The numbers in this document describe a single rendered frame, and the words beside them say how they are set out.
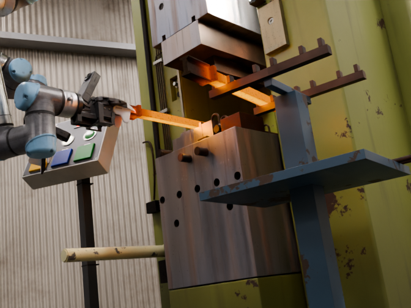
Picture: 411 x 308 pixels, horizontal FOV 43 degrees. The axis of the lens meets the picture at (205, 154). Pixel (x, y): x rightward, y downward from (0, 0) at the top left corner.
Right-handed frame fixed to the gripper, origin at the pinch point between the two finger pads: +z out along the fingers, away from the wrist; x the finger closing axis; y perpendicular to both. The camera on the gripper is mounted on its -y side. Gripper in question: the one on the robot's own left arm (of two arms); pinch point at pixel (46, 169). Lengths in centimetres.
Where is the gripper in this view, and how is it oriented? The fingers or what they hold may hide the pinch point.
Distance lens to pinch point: 193.3
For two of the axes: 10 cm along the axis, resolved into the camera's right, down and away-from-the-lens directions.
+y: -9.0, 0.0, -4.4
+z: 1.2, 9.6, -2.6
